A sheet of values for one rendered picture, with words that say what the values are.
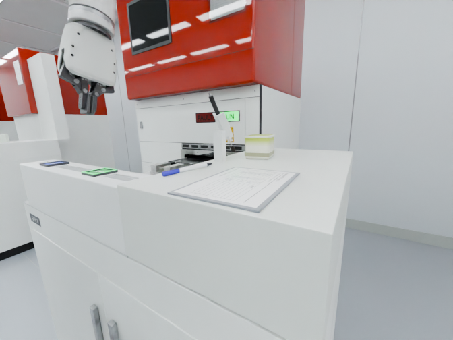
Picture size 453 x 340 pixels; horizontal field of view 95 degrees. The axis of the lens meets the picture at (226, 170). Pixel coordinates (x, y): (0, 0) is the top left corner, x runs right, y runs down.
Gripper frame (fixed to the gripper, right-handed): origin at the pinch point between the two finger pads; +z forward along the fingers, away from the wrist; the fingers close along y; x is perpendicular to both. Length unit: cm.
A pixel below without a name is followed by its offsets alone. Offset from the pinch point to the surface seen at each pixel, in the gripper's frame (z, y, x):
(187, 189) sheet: 14.7, -1.5, 29.4
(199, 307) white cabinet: 32.1, -2.2, 33.0
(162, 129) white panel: -5, -58, -43
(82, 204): 22.2, -0.1, 0.0
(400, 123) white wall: -35, -204, 80
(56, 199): 23.4, -0.4, -14.5
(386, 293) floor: 84, -143, 75
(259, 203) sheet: 14.6, -1.6, 41.4
